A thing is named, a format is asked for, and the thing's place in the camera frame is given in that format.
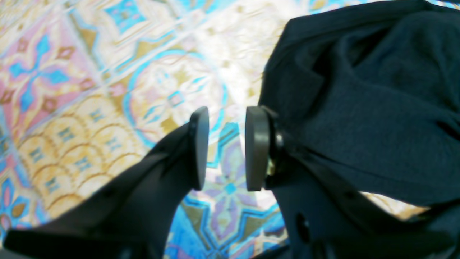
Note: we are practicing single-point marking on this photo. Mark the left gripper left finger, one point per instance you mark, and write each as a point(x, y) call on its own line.
point(130, 217)

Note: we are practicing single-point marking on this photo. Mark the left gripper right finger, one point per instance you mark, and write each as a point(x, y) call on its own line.
point(324, 215)

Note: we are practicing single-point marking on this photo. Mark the black t-shirt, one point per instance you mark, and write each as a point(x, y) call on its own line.
point(372, 92)

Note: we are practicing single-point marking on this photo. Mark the patterned tablecloth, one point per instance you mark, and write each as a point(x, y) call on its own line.
point(89, 87)

